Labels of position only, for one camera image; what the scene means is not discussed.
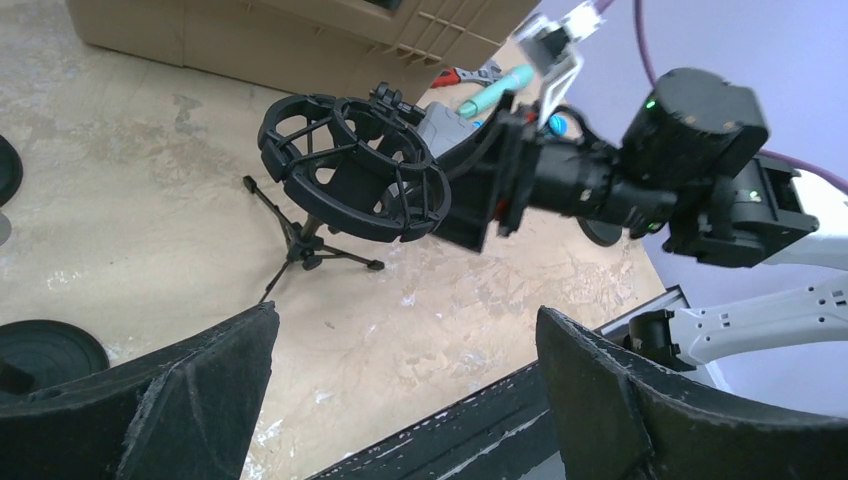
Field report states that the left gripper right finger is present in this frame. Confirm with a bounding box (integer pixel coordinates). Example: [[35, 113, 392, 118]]
[[536, 306, 847, 479]]

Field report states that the grey flat plastic case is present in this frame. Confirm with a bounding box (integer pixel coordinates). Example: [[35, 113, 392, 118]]
[[416, 101, 477, 158]]

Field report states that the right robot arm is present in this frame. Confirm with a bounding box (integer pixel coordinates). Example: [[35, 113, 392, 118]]
[[436, 68, 847, 271]]

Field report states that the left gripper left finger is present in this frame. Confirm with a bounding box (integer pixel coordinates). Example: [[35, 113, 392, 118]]
[[1, 302, 280, 479]]

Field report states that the black tripod shock-mount stand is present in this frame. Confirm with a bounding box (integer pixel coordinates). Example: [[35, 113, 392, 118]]
[[242, 83, 452, 294]]

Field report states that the mint green microphone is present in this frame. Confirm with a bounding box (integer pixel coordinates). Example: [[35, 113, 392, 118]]
[[456, 64, 535, 119]]

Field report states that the red-handled adjustable wrench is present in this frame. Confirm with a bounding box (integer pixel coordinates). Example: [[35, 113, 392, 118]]
[[431, 60, 503, 89]]

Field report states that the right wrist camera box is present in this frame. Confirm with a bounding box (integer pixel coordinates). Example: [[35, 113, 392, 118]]
[[511, 1, 604, 130]]

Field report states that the black round-base stand with clip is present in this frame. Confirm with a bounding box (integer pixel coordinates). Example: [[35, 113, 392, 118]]
[[0, 136, 24, 206]]

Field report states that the blue microphone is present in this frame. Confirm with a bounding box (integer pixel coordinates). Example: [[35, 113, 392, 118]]
[[547, 114, 569, 137]]

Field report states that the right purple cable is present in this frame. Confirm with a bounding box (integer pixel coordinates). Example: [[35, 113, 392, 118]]
[[596, 0, 848, 195]]

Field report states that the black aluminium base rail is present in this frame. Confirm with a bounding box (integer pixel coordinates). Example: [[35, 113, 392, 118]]
[[307, 284, 690, 480]]

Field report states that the tan hard plastic case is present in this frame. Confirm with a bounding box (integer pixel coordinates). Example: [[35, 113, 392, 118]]
[[66, 0, 535, 101]]

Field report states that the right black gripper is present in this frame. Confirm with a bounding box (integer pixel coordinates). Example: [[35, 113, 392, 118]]
[[434, 92, 538, 253]]

